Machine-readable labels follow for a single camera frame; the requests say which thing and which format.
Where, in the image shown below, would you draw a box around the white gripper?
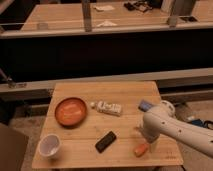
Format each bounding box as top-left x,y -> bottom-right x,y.
134,123 -> 162,154

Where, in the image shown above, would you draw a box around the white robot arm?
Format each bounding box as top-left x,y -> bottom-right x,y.
138,100 -> 213,158

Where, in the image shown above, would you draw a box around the white ceramic cup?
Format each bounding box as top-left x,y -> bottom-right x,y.
38,134 -> 61,158

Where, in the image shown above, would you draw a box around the blue sponge block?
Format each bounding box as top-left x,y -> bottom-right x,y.
138,100 -> 153,112

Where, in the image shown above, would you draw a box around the black rectangular block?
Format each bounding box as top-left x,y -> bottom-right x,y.
95,131 -> 117,153

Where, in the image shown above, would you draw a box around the white tube with label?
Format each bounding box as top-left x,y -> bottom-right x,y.
90,101 -> 122,116

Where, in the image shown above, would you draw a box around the white paper on bench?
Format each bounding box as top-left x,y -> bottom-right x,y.
97,20 -> 117,27

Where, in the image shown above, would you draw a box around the dark tools on bench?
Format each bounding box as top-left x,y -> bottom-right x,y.
124,0 -> 159,13

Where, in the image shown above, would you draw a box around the white paper sheet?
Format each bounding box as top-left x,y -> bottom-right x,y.
93,5 -> 115,11

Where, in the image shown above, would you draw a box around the metal clamp left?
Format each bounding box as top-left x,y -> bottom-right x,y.
0,68 -> 27,88

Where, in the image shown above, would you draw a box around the metal post right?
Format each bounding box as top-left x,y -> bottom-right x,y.
167,0 -> 190,28

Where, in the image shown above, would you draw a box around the metal post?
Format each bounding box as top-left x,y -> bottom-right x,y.
167,0 -> 190,28
81,0 -> 92,32

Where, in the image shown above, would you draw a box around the metal post left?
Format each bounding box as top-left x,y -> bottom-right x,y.
81,0 -> 92,32

